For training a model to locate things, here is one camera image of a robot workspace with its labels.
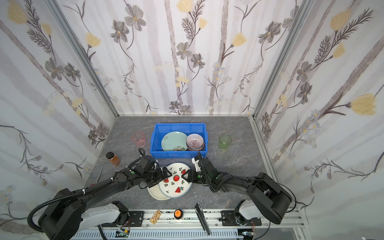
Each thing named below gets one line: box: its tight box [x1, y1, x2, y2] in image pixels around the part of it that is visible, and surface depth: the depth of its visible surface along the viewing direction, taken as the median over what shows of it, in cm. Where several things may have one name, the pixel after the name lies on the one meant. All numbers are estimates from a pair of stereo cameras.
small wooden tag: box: [149, 210, 162, 225], surface depth 75 cm
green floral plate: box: [161, 131, 188, 151], surface depth 106 cm
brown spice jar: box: [106, 151, 121, 166], surface depth 89 cm
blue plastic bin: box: [149, 123, 209, 159], surface depth 101 cm
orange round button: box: [174, 209, 183, 220], surface depth 69 cm
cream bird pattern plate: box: [147, 183, 171, 201], surface depth 82 cm
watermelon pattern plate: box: [158, 162, 193, 199], surface depth 84 cm
